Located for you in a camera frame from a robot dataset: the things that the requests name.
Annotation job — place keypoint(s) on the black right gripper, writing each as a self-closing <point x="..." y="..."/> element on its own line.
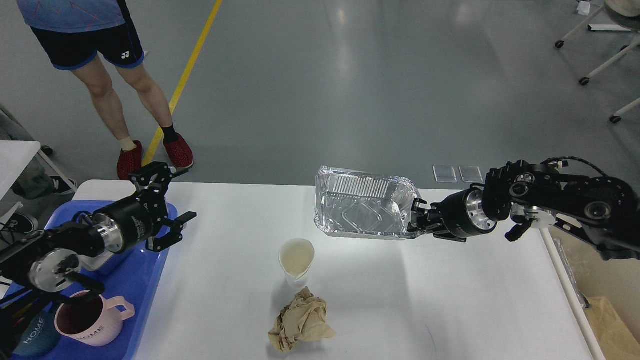
<point x="457" y="217"/>

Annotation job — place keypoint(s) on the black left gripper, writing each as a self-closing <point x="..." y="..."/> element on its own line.
<point x="128" y="222"/>

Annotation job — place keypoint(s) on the aluminium foil tray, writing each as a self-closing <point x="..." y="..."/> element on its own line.
<point x="361" y="205"/>

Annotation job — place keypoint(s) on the pink mug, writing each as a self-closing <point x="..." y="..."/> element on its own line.
<point x="93" y="321"/>

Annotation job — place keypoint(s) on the white paper cup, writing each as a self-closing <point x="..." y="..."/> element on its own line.
<point x="296" y="257"/>

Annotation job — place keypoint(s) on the brown paper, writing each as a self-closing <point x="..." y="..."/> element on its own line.
<point x="304" y="319"/>

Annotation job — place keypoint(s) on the small stainless steel tray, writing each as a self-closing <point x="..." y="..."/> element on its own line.
<point x="105" y="263"/>

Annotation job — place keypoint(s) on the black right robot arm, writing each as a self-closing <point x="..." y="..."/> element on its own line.
<point x="607" y="208"/>

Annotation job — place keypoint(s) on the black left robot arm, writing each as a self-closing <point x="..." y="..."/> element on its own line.
<point x="46" y="263"/>

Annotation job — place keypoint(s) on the clear floor plate left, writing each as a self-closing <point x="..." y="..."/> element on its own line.
<point x="445" y="174"/>

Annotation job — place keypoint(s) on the blue plastic tray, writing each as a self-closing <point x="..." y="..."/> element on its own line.
<point x="136" y="279"/>

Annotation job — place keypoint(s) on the black sneaker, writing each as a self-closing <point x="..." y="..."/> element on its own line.
<point x="21" y="223"/>

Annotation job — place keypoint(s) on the white side table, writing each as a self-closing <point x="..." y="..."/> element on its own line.
<point x="28" y="173"/>

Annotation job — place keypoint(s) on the dark blue home mug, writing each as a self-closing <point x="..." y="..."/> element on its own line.
<point x="41" y="335"/>

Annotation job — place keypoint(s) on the standing person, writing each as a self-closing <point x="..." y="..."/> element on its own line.
<point x="77" y="36"/>

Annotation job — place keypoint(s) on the beige plastic bin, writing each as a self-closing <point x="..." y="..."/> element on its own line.
<point x="603" y="296"/>

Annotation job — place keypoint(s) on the white rolling chair base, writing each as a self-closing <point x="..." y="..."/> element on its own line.
<point x="600" y="49"/>

